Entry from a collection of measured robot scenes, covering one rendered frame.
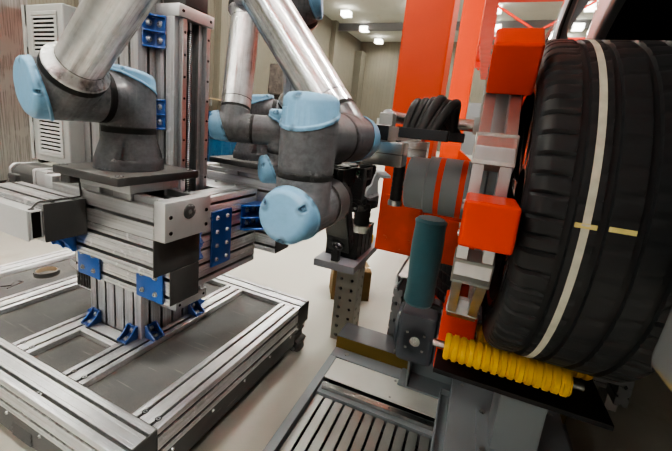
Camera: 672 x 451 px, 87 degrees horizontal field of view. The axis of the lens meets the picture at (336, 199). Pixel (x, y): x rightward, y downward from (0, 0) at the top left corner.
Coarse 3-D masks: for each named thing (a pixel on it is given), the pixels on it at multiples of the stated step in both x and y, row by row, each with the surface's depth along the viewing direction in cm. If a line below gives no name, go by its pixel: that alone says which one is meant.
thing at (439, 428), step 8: (440, 392) 114; (448, 392) 115; (440, 400) 114; (448, 400) 114; (440, 408) 110; (440, 416) 107; (440, 424) 104; (440, 432) 101; (432, 440) 96; (440, 440) 99; (568, 440) 100; (432, 448) 93; (440, 448) 96
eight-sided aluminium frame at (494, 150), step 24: (480, 144) 58; (504, 144) 57; (480, 168) 58; (504, 168) 57; (504, 192) 57; (456, 264) 62; (480, 264) 60; (456, 288) 67; (480, 288) 63; (456, 312) 77
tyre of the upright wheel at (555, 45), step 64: (576, 64) 56; (640, 64) 53; (576, 128) 50; (640, 128) 48; (576, 192) 49; (640, 192) 46; (512, 256) 56; (640, 256) 47; (512, 320) 58; (576, 320) 53; (640, 320) 49
